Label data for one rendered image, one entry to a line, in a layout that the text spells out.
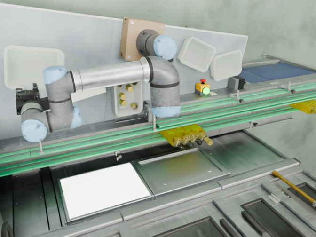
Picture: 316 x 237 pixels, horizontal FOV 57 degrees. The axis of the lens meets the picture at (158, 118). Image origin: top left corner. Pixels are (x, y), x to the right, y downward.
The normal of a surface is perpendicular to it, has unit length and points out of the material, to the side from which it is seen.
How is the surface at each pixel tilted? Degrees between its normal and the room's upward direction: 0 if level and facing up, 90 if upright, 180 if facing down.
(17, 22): 0
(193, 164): 90
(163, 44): 11
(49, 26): 0
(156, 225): 90
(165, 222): 90
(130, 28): 5
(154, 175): 90
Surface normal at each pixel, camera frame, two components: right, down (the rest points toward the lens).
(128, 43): 0.45, 0.32
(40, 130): 0.39, 0.53
